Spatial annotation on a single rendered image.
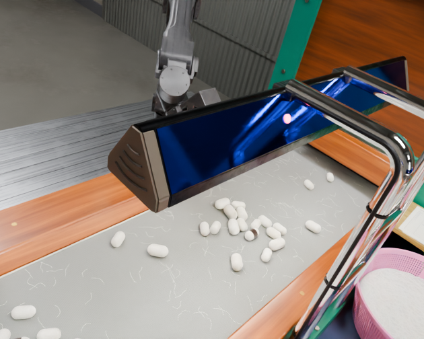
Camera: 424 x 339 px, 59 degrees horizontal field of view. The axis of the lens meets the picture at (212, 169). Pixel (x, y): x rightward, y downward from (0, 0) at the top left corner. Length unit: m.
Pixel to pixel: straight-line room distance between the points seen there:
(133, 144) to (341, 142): 0.77
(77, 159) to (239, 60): 2.20
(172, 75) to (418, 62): 0.58
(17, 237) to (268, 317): 0.43
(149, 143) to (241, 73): 2.75
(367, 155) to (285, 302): 0.48
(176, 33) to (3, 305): 0.59
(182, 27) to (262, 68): 2.10
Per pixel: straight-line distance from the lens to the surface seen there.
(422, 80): 1.01
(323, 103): 0.45
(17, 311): 0.63
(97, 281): 0.67
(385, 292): 0.85
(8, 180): 0.98
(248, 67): 3.00
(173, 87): 0.71
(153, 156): 0.32
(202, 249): 0.73
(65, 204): 0.76
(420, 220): 1.01
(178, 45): 0.82
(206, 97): 0.71
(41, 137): 1.12
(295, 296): 0.69
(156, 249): 0.69
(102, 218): 0.74
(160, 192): 0.33
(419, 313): 0.85
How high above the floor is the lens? 1.27
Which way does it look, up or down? 35 degrees down
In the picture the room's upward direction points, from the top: 14 degrees clockwise
